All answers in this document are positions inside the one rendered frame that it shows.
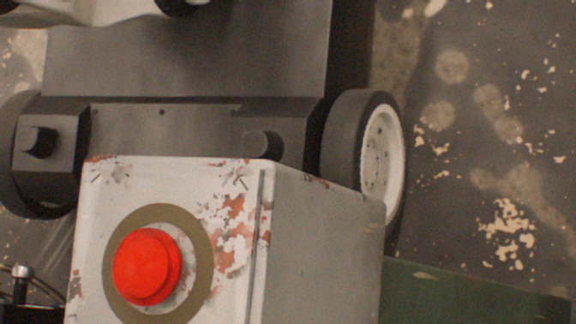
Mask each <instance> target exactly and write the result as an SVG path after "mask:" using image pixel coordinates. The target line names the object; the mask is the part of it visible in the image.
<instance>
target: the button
mask: <svg viewBox="0 0 576 324"><path fill-rule="evenodd" d="M182 270H183V261H182V255H181V252H180V249H179V247H178V245H177V243H176V241H175V240H174V239H173V237H172V236H171V235H169V234H168V233H167V232H165V231H162V230H160V229H156V228H152V227H145V228H140V229H138V230H136V231H133V232H130V234H128V235H127V236H126V237H125V238H124V239H123V240H122V242H120V244H119V245H118V247H117V250H116V253H115V255H114V260H113V264H112V275H113V280H114V283H115V286H116V288H117V290H118V292H119V293H120V295H121V296H122V297H123V298H124V299H125V300H126V301H128V302H129V303H132V304H134V305H139V306H144V307H146V306H154V305H158V304H160V303H162V302H164V301H165V300H166V299H167V298H169V297H170V296H171V294H172V293H173V292H174V291H175V290H176V288H177V286H178V283H179V281H180V278H181V275H182Z"/></svg>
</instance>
